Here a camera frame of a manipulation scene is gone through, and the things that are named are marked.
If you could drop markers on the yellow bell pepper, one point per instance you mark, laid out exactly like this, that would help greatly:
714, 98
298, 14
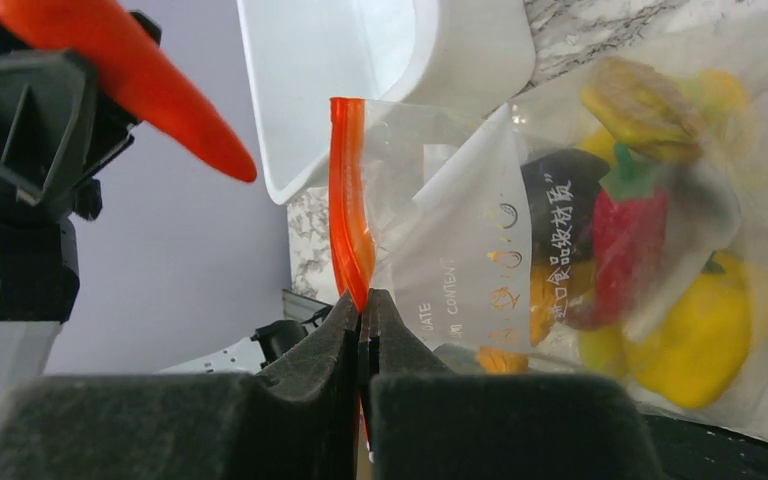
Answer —
696, 354

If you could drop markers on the clear zip bag orange zipper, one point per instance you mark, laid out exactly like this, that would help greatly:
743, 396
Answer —
430, 205

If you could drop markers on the small orange food piece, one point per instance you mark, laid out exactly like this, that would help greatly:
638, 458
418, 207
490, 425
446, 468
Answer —
544, 315

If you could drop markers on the beige mushroom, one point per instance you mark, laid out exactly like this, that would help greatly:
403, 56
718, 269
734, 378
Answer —
691, 129

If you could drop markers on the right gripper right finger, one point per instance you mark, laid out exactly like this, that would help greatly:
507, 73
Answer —
430, 423

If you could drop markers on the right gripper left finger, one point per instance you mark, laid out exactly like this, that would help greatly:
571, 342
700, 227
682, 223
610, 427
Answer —
296, 419

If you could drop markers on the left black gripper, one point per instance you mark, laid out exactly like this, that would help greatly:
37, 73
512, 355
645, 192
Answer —
48, 111

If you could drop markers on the red chili pepper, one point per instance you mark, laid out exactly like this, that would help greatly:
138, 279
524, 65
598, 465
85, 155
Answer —
628, 235

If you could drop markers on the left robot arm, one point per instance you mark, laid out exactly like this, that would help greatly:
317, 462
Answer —
39, 280

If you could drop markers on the white plastic bin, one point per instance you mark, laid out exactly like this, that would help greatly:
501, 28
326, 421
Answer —
469, 56

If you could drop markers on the orange carrot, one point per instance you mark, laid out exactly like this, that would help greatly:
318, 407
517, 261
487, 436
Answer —
135, 73

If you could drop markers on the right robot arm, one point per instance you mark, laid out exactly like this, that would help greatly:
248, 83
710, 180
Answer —
238, 351

